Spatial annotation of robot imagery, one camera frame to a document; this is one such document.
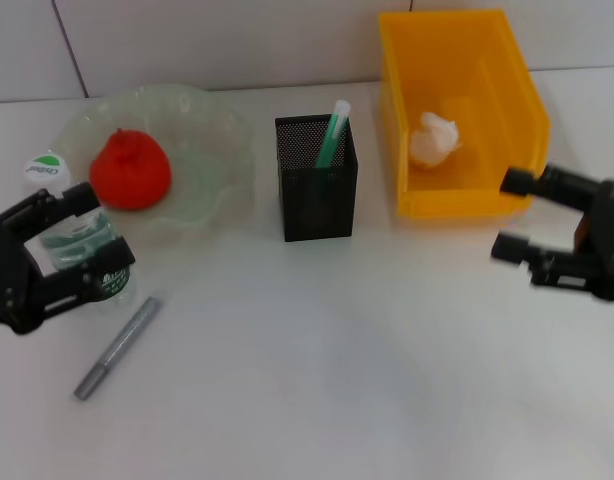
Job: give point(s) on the mint green pen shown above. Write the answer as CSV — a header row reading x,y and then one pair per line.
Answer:
x,y
334,130

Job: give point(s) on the white paper ball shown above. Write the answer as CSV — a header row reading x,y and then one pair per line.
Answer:
x,y
434,142

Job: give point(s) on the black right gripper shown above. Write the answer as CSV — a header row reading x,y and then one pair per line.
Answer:
x,y
609,235

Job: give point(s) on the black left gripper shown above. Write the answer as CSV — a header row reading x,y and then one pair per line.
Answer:
x,y
7,280

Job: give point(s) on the grey marker pen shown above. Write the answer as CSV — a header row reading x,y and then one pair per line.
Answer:
x,y
117,347

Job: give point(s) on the pale green glass fruit plate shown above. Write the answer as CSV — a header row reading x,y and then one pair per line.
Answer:
x,y
207,150

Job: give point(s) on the red-orange fruit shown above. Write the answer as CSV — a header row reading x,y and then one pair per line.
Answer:
x,y
132,175

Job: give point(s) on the clear water bottle green label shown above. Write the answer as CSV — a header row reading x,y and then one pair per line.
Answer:
x,y
47,167

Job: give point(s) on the black mesh pen holder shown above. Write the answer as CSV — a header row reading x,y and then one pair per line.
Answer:
x,y
317,210

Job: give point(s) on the yellow plastic bin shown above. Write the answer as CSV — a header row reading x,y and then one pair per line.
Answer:
x,y
487,75

